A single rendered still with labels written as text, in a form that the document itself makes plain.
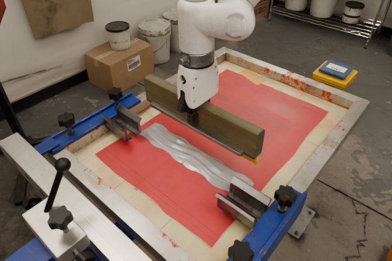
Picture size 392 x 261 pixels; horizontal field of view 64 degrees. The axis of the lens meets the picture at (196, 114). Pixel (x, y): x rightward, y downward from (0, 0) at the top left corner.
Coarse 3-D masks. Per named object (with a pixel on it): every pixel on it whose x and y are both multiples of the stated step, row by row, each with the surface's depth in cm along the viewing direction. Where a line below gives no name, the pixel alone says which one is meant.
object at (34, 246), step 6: (36, 240) 57; (24, 246) 56; (30, 246) 56; (36, 246) 56; (42, 246) 56; (18, 252) 55; (24, 252) 55; (30, 252) 55; (36, 252) 55; (42, 252) 55; (48, 252) 55; (6, 258) 55; (12, 258) 55; (18, 258) 55; (24, 258) 55; (30, 258) 55; (36, 258) 55; (42, 258) 55; (48, 258) 55
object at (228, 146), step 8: (152, 104) 84; (168, 112) 82; (176, 120) 80; (184, 120) 79; (192, 128) 77; (200, 128) 77; (208, 136) 74; (216, 136) 74; (224, 144) 72; (232, 152) 71; (240, 152) 70
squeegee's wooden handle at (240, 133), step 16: (144, 80) 84; (160, 80) 82; (160, 96) 82; (176, 96) 77; (176, 112) 81; (208, 112) 72; (224, 112) 71; (208, 128) 75; (224, 128) 71; (240, 128) 67; (256, 128) 66; (240, 144) 70; (256, 144) 67
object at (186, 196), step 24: (264, 96) 107; (288, 96) 107; (312, 120) 97; (216, 144) 89; (288, 144) 89; (240, 168) 82; (264, 168) 82; (168, 192) 76; (192, 192) 76; (216, 192) 76; (192, 216) 71; (216, 216) 71; (216, 240) 66
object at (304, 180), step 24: (264, 72) 117; (288, 72) 113; (144, 96) 101; (336, 96) 102; (72, 144) 85; (336, 144) 84; (72, 168) 77; (312, 168) 77; (96, 192) 72; (120, 216) 67; (144, 216) 67; (144, 240) 63; (168, 240) 63
